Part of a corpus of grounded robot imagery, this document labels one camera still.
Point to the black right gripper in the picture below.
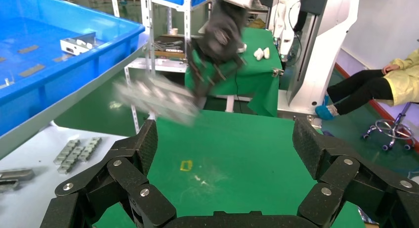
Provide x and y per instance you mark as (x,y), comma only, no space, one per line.
(222,33)

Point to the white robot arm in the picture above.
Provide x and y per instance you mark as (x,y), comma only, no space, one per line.
(284,23)

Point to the small grey metal connector strip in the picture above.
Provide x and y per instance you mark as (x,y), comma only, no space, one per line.
(8,186)
(16,174)
(71,161)
(90,149)
(67,151)

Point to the pile of dark metal parts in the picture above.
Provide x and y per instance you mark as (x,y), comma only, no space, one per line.
(167,45)

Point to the green cloth covered table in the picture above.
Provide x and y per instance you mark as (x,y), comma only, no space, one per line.
(258,85)

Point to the small tape roll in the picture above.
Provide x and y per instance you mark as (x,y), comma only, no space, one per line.
(174,31)

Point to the wheeled office chair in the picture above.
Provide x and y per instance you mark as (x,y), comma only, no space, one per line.
(391,128)

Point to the grey metal shelf board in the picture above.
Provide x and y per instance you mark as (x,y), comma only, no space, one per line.
(49,113)

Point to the small white object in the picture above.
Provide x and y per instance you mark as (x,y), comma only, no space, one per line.
(242,49)
(258,54)
(266,53)

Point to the stamped sheet metal bracket part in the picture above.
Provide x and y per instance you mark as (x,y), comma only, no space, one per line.
(73,47)
(157,98)

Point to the white robot body column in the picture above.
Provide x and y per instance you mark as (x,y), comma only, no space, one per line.
(327,30)

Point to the large blue plastic bin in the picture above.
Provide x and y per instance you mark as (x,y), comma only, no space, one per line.
(65,75)

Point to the white slotted angle post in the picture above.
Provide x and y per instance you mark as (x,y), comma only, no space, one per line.
(114,3)
(132,95)
(187,20)
(149,16)

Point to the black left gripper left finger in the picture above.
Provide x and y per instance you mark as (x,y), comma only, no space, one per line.
(124,174)

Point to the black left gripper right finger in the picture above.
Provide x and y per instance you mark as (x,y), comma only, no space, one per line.
(343,174)

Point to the bystander hand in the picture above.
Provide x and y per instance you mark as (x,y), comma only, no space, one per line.
(391,68)

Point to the green table cloth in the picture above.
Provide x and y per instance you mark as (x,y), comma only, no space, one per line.
(229,154)

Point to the seated person in yellow coat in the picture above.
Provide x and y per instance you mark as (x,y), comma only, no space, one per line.
(360,85)

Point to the white rack shelf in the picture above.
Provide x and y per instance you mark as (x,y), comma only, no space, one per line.
(157,65)

